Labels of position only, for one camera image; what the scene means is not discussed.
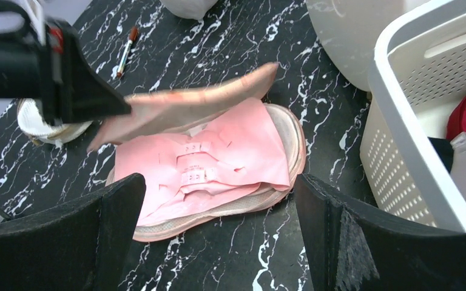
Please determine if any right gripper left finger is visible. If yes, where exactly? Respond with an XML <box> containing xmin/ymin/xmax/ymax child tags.
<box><xmin>0</xmin><ymin>173</ymin><xmax>146</xmax><ymax>290</ymax></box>

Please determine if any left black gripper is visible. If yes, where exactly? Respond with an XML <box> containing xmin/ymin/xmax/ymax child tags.
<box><xmin>0</xmin><ymin>1</ymin><xmax>131</xmax><ymax>125</ymax></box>

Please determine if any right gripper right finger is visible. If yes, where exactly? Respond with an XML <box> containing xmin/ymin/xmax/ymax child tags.
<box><xmin>294</xmin><ymin>174</ymin><xmax>466</xmax><ymax>290</ymax></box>

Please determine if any pink bra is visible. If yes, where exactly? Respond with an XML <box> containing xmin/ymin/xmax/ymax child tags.
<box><xmin>114</xmin><ymin>98</ymin><xmax>290</xmax><ymax>226</ymax></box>

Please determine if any strawberry print mesh laundry bag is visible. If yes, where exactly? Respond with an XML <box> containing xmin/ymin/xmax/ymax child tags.
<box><xmin>88</xmin><ymin>62</ymin><xmax>306</xmax><ymax>242</ymax></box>

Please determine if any cream perforated laundry basket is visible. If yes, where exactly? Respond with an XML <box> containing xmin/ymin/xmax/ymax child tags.
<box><xmin>360</xmin><ymin>1</ymin><xmax>466</xmax><ymax>233</ymax></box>

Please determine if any small white red pen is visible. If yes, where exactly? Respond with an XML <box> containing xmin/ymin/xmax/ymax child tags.
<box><xmin>116</xmin><ymin>26</ymin><xmax>138</xmax><ymax>79</ymax></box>

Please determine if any cream round tub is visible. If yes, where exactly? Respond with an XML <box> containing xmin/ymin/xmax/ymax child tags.
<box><xmin>305</xmin><ymin>0</ymin><xmax>426</xmax><ymax>92</ymax></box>

